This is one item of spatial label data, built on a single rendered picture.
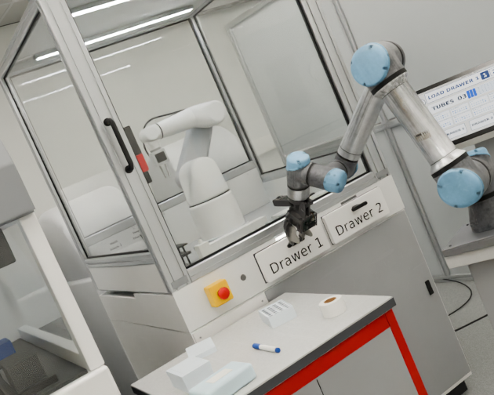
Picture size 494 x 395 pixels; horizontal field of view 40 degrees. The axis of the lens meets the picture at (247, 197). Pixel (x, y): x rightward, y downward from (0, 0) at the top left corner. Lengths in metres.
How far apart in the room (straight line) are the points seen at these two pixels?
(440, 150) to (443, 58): 1.84
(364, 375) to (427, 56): 2.28
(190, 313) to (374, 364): 0.67
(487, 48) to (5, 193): 2.51
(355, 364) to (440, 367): 1.03
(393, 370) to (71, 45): 1.38
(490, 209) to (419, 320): 0.82
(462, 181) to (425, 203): 2.23
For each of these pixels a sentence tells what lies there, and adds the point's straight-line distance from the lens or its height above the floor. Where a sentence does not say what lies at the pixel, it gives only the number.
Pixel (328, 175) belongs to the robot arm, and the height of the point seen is 1.10.
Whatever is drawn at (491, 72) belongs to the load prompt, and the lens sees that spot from 2.86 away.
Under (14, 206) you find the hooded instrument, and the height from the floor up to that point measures 1.39.
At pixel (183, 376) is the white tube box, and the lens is 1.84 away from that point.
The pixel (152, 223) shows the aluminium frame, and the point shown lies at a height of 1.18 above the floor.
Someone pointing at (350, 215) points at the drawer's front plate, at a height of 0.89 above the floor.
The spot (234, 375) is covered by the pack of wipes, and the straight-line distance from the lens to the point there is 1.71.
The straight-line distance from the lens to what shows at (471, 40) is 3.65.
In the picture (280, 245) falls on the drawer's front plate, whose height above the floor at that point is 0.91.
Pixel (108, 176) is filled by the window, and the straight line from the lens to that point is 2.35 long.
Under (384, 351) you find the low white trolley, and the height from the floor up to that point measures 0.64.
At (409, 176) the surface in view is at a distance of 4.13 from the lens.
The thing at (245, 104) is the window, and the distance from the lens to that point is 2.44.
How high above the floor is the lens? 1.34
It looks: 5 degrees down
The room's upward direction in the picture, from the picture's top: 24 degrees counter-clockwise
